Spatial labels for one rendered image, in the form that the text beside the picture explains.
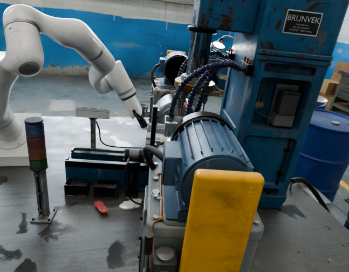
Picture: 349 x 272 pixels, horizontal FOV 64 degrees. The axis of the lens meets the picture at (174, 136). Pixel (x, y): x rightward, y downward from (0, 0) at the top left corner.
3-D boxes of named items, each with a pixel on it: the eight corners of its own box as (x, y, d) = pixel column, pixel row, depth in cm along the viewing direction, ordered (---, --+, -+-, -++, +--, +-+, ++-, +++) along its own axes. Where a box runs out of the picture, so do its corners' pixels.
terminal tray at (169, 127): (187, 130, 139) (189, 116, 136) (189, 139, 129) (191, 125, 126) (163, 128, 138) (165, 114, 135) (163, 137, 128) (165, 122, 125)
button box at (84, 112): (109, 119, 159) (110, 109, 159) (108, 119, 152) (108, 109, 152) (79, 116, 158) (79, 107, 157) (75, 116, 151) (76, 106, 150)
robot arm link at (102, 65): (66, 72, 102) (103, 100, 131) (105, 53, 100) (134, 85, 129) (60, 52, 104) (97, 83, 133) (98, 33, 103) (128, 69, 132)
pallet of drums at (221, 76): (240, 88, 694) (247, 58, 664) (253, 98, 623) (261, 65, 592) (193, 85, 672) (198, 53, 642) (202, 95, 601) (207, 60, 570)
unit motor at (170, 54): (182, 107, 213) (189, 49, 195) (186, 123, 183) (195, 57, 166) (148, 104, 210) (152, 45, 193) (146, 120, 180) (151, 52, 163)
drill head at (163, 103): (189, 124, 190) (194, 88, 180) (196, 148, 157) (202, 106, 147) (152, 121, 188) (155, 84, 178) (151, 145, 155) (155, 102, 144)
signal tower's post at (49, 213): (57, 210, 117) (49, 116, 100) (50, 223, 110) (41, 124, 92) (37, 209, 116) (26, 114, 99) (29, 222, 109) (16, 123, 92)
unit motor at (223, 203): (212, 225, 97) (237, 110, 80) (237, 321, 67) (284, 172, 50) (138, 222, 95) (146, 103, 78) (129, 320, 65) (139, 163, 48)
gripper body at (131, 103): (121, 94, 136) (132, 114, 140) (118, 100, 126) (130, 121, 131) (135, 87, 135) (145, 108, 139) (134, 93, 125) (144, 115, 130)
